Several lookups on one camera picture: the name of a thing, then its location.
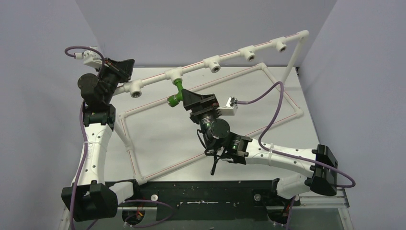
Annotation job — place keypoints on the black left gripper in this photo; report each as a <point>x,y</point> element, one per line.
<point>124,71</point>

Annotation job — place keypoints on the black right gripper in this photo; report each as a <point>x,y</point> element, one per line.
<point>202,105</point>

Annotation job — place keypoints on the white PVC pipe frame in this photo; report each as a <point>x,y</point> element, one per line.
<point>134,87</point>

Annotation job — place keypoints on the green plastic water faucet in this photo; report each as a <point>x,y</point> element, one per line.
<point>175,99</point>

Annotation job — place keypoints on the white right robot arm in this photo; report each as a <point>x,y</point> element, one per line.
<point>314,169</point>

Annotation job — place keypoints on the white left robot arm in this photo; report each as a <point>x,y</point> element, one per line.
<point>89,197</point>

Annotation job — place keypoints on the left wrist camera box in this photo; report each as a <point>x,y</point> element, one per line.
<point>92,59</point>

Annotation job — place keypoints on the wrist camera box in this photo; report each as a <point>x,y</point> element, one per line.
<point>230,108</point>
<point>92,59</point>

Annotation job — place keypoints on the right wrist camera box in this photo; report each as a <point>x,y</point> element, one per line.
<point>230,108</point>

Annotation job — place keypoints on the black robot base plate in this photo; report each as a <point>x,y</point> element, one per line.
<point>215,200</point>

